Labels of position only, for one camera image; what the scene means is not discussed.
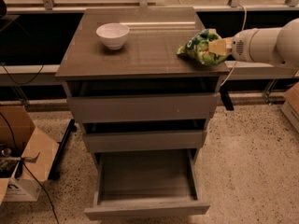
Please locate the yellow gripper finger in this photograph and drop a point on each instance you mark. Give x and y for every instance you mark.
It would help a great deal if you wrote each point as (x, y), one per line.
(222, 47)

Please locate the green rice chip bag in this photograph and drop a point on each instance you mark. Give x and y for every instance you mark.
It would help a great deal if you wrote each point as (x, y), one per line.
(197, 48)

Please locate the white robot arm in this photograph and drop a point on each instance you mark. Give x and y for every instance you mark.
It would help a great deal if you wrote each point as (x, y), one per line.
(276, 46)

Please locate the grey top drawer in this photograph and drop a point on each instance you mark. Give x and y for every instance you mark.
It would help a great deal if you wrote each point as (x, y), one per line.
(143, 107)

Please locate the grey drawer cabinet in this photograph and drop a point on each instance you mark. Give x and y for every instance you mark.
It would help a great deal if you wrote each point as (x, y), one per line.
(147, 64)

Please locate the grey middle drawer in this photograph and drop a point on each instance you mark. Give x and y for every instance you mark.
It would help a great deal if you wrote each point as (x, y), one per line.
(117, 142)

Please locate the grey open bottom drawer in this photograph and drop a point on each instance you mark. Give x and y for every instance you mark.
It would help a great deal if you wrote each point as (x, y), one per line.
(157, 183)

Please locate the cardboard box at right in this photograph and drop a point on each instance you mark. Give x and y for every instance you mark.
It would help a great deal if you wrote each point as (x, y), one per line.
(290, 108)

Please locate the white ceramic bowl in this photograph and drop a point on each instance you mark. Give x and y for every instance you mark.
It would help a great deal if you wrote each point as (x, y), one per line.
(113, 35)

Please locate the black stand leg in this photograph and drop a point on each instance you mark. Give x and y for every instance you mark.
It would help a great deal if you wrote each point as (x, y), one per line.
(54, 172)

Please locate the open cardboard box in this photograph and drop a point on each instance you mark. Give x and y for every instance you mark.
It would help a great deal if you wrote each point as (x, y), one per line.
(18, 133)

